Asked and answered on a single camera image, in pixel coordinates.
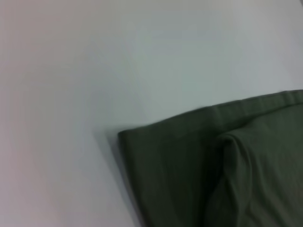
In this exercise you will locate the dark green T-shirt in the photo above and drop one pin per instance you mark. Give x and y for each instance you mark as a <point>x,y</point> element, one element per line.
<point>225,165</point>

